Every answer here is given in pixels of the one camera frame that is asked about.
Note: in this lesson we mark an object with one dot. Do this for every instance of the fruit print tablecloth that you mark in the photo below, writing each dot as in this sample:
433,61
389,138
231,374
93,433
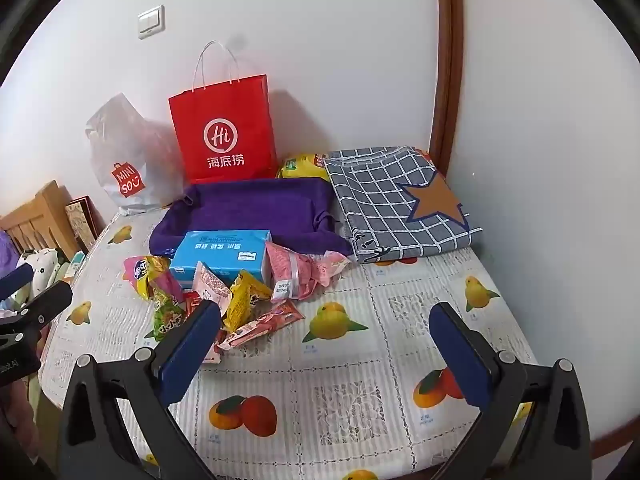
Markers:
350,385

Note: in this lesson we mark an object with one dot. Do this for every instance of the white and red lychee packet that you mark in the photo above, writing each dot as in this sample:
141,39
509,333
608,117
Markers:
270,322

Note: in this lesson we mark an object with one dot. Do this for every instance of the white plastic bag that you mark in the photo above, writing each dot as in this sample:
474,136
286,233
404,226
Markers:
115,135

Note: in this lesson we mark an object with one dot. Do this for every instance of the purple towel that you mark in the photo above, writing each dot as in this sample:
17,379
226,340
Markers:
250,205

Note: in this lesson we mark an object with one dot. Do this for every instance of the green snack packet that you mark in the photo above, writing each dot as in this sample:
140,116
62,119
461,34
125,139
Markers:
167,320

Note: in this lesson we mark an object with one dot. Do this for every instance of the white light switch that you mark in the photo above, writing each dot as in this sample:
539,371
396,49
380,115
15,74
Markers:
151,22

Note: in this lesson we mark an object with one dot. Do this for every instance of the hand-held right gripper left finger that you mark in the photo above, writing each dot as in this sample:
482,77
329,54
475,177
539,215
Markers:
190,355

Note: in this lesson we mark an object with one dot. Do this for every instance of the wooden headboard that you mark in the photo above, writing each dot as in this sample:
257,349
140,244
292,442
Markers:
45,210

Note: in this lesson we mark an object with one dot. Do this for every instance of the framed picture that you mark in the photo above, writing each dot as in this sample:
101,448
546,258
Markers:
82,222

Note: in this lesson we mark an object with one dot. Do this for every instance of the yellow chip bag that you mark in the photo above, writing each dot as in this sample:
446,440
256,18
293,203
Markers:
300,166

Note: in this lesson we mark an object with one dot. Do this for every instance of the wooden door frame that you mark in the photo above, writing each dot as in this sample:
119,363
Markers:
446,60

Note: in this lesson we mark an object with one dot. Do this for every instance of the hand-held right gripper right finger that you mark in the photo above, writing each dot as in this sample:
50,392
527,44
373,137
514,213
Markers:
460,355

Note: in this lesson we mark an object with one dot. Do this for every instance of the blue tissue pack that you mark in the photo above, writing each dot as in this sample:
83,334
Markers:
220,255

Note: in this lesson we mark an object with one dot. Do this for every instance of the pink and yellow snack packet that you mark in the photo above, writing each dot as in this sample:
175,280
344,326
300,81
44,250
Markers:
142,272

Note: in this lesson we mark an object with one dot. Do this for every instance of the grey checked cloth with star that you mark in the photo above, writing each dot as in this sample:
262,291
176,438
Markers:
380,210

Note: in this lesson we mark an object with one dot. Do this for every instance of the pink lychee packet silver stripe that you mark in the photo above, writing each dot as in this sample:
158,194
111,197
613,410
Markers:
287,270

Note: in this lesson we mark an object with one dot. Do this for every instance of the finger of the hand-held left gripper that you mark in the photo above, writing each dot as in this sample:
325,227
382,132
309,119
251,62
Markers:
17,279
47,305

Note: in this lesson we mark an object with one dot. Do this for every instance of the teal box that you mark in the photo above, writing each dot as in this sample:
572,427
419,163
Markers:
76,261

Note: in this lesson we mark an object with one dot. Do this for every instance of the white floral cloth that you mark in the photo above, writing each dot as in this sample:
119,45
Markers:
40,265

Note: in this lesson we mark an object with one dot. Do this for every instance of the red paper bag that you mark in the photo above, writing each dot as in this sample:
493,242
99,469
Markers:
220,110

